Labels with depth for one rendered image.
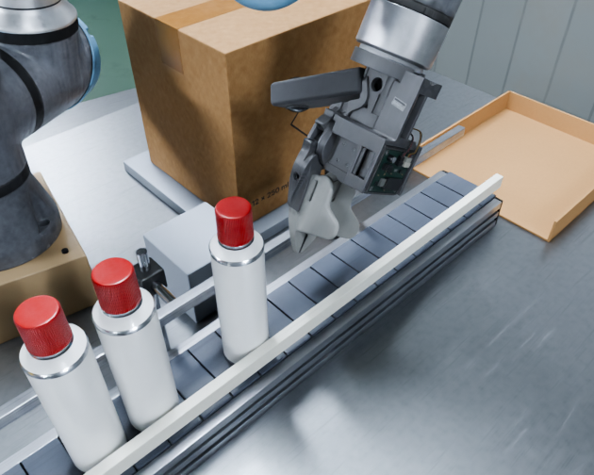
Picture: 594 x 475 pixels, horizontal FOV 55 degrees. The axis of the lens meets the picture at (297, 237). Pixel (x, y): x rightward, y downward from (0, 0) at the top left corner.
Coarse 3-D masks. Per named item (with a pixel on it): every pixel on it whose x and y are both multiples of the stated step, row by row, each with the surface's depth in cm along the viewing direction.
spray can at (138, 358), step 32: (96, 288) 44; (128, 288) 45; (96, 320) 46; (128, 320) 46; (128, 352) 48; (160, 352) 50; (128, 384) 51; (160, 384) 52; (128, 416) 56; (160, 416) 55
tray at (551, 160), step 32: (512, 96) 111; (448, 128) 101; (480, 128) 108; (512, 128) 108; (544, 128) 108; (576, 128) 105; (448, 160) 100; (480, 160) 100; (512, 160) 100; (544, 160) 100; (576, 160) 100; (512, 192) 93; (544, 192) 93; (576, 192) 93; (544, 224) 87
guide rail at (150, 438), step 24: (480, 192) 80; (456, 216) 78; (408, 240) 72; (384, 264) 69; (360, 288) 68; (312, 312) 64; (288, 336) 61; (240, 360) 59; (264, 360) 60; (216, 384) 57; (192, 408) 55; (144, 432) 53; (168, 432) 54; (120, 456) 51
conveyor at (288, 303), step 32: (448, 192) 86; (384, 224) 80; (416, 224) 80; (352, 256) 75; (416, 256) 76; (288, 288) 71; (320, 288) 71; (288, 320) 67; (192, 352) 64; (288, 352) 64; (192, 384) 61; (64, 448) 56; (160, 448) 56
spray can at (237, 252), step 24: (216, 216) 50; (240, 216) 50; (216, 240) 53; (240, 240) 51; (216, 264) 53; (240, 264) 52; (264, 264) 55; (216, 288) 56; (240, 288) 54; (264, 288) 56; (240, 312) 56; (264, 312) 58; (240, 336) 59; (264, 336) 61
